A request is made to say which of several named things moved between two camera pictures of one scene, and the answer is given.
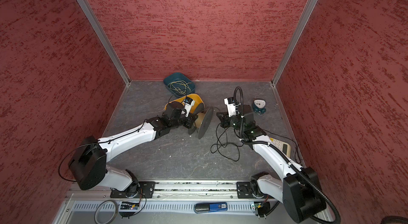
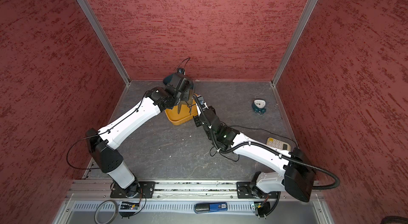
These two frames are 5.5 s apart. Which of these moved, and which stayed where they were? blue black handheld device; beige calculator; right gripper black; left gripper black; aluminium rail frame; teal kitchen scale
Moved: left gripper black; right gripper black
Stayed: blue black handheld device; aluminium rail frame; beige calculator; teal kitchen scale
